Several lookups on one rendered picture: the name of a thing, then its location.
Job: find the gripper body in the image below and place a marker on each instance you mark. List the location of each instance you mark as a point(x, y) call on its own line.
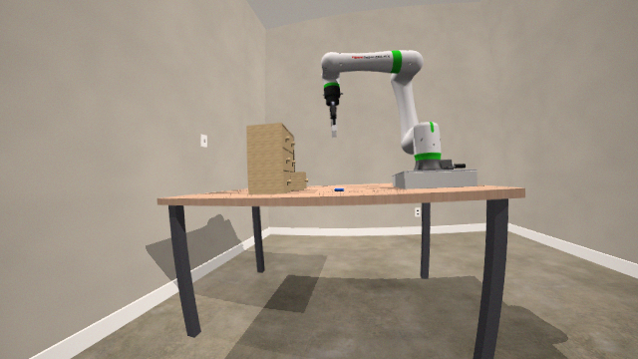
point(332, 99)

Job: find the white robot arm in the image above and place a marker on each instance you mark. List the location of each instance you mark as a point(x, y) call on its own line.
point(421, 140)

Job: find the small wooden chest of drawers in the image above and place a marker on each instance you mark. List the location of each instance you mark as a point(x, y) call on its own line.
point(265, 159)

